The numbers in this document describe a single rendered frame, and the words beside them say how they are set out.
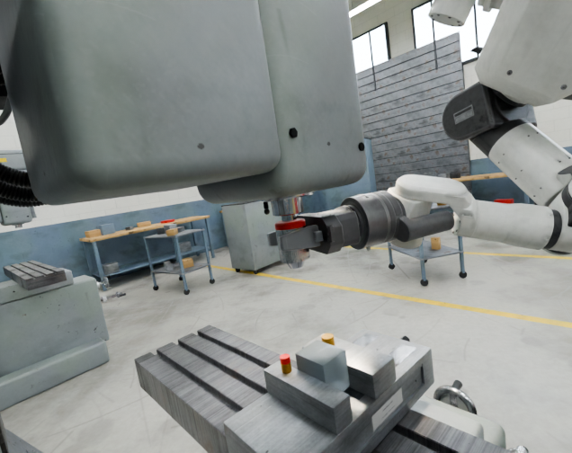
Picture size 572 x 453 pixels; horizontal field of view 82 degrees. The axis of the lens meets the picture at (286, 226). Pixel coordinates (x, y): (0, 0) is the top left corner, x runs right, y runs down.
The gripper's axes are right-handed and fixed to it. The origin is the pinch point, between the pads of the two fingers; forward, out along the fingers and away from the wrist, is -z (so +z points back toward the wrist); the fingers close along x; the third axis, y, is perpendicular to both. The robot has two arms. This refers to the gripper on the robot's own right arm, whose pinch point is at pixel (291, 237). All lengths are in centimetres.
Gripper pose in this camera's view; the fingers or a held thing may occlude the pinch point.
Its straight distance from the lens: 50.6
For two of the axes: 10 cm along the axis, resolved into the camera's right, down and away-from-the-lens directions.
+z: 9.1, -2.0, 3.5
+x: 3.7, 0.7, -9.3
